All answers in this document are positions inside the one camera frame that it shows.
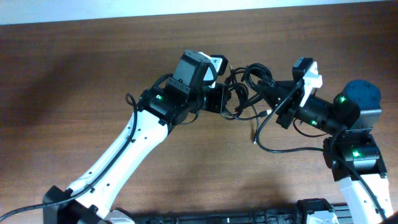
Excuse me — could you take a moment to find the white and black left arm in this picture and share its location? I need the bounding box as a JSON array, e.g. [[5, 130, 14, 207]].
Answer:
[[43, 50, 228, 223]]

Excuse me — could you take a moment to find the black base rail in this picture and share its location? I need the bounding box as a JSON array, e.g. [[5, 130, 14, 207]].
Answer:
[[102, 198, 355, 224]]

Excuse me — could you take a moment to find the black cable bundle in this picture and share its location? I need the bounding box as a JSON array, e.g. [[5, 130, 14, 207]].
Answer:
[[220, 63, 277, 144]]

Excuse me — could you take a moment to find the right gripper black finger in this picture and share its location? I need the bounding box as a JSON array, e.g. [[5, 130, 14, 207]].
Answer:
[[257, 80, 297, 98], [266, 96, 281, 115]]

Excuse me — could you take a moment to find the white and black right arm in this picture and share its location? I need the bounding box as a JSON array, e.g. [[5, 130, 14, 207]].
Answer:
[[258, 80, 393, 223]]

